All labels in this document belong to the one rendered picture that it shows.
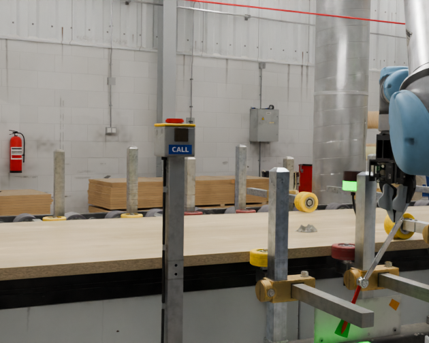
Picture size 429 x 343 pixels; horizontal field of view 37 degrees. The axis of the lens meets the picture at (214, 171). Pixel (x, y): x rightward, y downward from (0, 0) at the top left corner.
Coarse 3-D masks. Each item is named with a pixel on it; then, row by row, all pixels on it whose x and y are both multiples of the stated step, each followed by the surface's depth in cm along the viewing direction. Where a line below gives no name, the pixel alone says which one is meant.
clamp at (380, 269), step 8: (352, 272) 156; (360, 272) 156; (376, 272) 157; (384, 272) 158; (392, 272) 159; (344, 280) 159; (352, 280) 156; (368, 280) 156; (376, 280) 157; (352, 288) 156; (368, 288) 156; (376, 288) 157; (384, 288) 158
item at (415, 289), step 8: (336, 264) 173; (344, 264) 170; (352, 264) 169; (344, 272) 170; (384, 280) 156; (392, 280) 153; (400, 280) 150; (408, 280) 150; (392, 288) 153; (400, 288) 150; (408, 288) 148; (416, 288) 145; (424, 288) 143; (416, 296) 145; (424, 296) 143
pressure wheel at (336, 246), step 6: (336, 246) 170; (342, 246) 169; (348, 246) 169; (354, 246) 169; (336, 252) 170; (342, 252) 168; (348, 252) 168; (354, 252) 168; (336, 258) 170; (342, 258) 169; (348, 258) 168; (354, 258) 168
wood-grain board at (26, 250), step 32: (0, 224) 207; (32, 224) 208; (64, 224) 209; (96, 224) 210; (128, 224) 212; (160, 224) 213; (192, 224) 214; (224, 224) 215; (256, 224) 216; (320, 224) 218; (352, 224) 220; (0, 256) 152; (32, 256) 153; (64, 256) 154; (96, 256) 154; (128, 256) 155; (160, 256) 155; (192, 256) 158; (224, 256) 161; (288, 256) 169; (320, 256) 173
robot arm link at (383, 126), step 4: (380, 116) 148; (384, 116) 147; (388, 116) 146; (380, 120) 148; (384, 120) 147; (388, 120) 146; (380, 124) 148; (384, 124) 147; (388, 124) 146; (380, 128) 148; (384, 128) 147; (388, 128) 146; (384, 132) 148; (388, 132) 147
